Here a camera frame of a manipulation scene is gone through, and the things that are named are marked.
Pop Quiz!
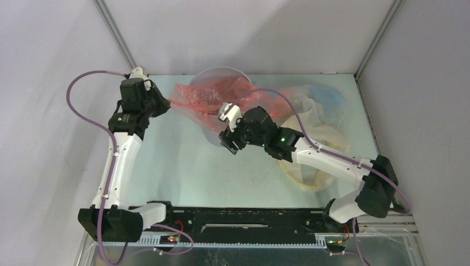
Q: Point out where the red translucent trash bag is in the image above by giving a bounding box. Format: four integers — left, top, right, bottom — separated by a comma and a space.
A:
169, 76, 282, 134

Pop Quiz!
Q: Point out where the white translucent bag of bags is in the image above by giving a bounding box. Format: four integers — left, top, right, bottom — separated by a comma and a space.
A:
270, 85, 347, 131

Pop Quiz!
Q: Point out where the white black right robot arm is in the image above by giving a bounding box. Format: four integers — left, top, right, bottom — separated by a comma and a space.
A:
219, 103, 398, 232

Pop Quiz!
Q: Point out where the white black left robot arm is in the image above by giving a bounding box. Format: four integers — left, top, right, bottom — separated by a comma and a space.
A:
78, 78, 175, 242

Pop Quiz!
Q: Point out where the grey plastic trash bin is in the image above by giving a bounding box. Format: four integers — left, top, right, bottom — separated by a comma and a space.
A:
188, 66, 254, 149

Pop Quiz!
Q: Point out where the yellow translucent trash bag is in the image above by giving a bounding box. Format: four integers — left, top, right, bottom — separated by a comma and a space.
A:
278, 110, 350, 192

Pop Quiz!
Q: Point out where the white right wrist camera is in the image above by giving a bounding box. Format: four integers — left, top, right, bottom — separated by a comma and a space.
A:
218, 103, 242, 132

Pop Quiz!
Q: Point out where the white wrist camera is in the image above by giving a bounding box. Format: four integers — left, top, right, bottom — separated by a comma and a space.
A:
218, 103, 242, 132
125, 66, 153, 91

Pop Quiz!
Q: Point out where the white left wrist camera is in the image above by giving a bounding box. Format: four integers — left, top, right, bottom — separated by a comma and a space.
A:
125, 66, 153, 91

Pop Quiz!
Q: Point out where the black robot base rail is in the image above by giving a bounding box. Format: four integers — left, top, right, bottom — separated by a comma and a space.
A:
162, 207, 358, 247

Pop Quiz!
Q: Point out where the left aluminium frame post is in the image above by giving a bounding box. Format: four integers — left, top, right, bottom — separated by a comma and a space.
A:
93, 0, 138, 71

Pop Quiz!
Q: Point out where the aluminium frame post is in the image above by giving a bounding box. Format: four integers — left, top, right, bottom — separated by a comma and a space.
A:
93, 0, 138, 71
354, 0, 403, 81

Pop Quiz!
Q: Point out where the right aluminium frame post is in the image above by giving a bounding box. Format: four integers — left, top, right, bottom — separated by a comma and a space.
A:
354, 0, 403, 81

